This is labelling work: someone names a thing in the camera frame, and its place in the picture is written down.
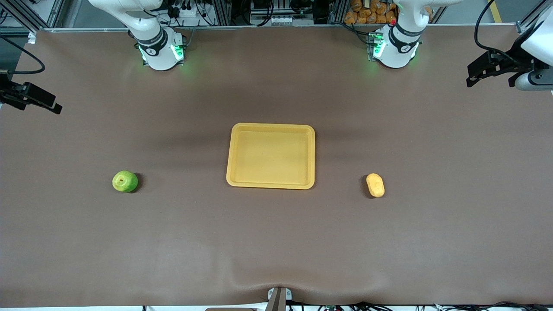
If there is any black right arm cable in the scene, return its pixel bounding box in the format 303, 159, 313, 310
0, 35, 46, 75

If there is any metal table clamp bracket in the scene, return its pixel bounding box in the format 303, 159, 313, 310
267, 286, 292, 311

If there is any aluminium frame post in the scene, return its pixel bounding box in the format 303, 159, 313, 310
0, 0, 83, 34
515, 0, 547, 34

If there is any grey electronics box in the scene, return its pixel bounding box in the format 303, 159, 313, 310
250, 0, 318, 25

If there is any aluminium table edge rail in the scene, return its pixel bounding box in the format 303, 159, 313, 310
37, 23, 519, 33

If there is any yellow plastic tray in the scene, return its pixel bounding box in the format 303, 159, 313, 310
226, 123, 316, 190

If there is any brown table mat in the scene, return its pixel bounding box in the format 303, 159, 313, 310
0, 25, 553, 308

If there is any yellow potato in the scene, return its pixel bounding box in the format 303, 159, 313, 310
366, 173, 385, 198

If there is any green apple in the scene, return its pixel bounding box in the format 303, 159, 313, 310
112, 170, 139, 193

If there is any orange snack bag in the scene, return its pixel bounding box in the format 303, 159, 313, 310
344, 0, 398, 25

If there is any white power strip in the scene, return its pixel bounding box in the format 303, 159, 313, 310
166, 0, 203, 19

